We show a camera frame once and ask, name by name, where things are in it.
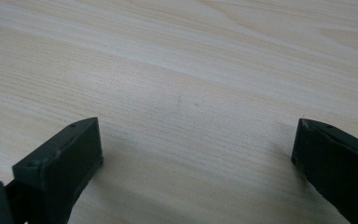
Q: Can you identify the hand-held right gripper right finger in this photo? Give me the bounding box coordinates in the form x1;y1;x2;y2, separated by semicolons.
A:
290;118;358;224

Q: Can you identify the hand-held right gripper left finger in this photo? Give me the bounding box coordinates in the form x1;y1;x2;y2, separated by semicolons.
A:
11;117;104;224

